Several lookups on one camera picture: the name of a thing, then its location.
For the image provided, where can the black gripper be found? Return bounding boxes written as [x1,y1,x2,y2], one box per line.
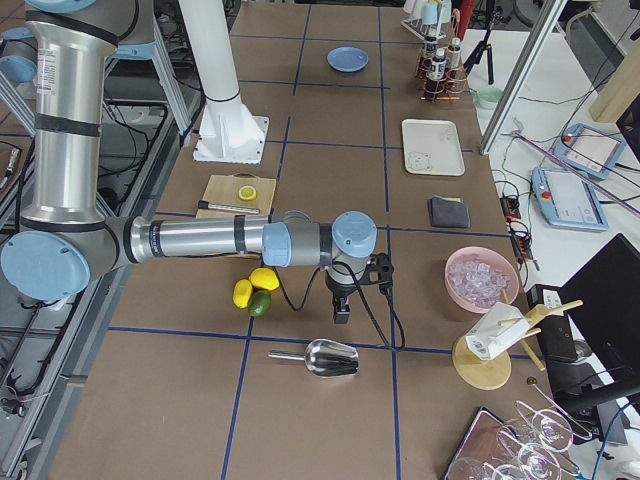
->
[325,253,394,323]

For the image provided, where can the blue plate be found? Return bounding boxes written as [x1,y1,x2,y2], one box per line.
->
[326,46,369,73]

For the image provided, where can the metal scoop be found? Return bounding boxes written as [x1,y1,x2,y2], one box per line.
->
[268,339,360,378]

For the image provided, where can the green lime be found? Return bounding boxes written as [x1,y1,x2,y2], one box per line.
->
[247,290,272,318]

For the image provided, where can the yellow lemon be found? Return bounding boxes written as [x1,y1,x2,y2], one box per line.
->
[232,279,253,309]
[249,267,280,291]

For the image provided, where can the grey yellow cloth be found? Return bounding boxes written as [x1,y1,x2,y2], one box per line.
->
[428,196,471,228]

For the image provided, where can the lemon half slice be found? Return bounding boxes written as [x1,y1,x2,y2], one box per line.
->
[238,185,258,202]

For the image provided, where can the wooden cutting board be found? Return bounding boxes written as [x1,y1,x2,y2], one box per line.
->
[196,174,277,219]

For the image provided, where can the wooden stand with carton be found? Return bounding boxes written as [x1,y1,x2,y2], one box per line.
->
[452,300,583,390]

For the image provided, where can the steel rod black tip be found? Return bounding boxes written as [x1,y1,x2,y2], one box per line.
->
[198,200,260,215]

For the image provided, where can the cream bear tray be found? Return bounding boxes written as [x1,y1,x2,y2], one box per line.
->
[401,119,465,177]

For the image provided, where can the glass cups on tray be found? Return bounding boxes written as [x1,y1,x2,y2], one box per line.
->
[444,400,593,479]

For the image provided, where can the reacher grabber stick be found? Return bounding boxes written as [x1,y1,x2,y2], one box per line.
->
[499,117,640,216]

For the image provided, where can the teach pendant near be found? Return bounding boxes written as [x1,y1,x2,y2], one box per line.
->
[531,167,609,232]

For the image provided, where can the teach pendant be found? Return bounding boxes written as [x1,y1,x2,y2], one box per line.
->
[531,167,609,232]
[551,123,626,180]

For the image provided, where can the green bowl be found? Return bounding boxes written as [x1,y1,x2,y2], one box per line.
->
[474,85,503,110]

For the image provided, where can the bottle white cap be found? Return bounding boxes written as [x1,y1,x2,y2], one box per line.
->
[446,37,461,69]
[428,48,446,82]
[421,35,438,61]

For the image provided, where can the black monitor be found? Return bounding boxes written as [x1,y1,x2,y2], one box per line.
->
[527,233,639,413]

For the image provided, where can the black tripod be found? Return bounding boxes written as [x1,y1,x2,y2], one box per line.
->
[463,0,503,85]

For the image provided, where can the teach pendant far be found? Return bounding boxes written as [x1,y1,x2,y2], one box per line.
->
[551,123,626,180]

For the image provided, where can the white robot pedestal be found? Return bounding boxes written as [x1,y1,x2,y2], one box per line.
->
[179,0,269,164]

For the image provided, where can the copper wire bottle rack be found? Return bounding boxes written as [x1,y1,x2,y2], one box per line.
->
[416,47,470,101]

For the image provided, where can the white wire cup basket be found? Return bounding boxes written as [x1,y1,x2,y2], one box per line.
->
[401,0,452,40]

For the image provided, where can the aluminium frame post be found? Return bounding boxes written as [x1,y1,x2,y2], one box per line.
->
[479,0,568,155]

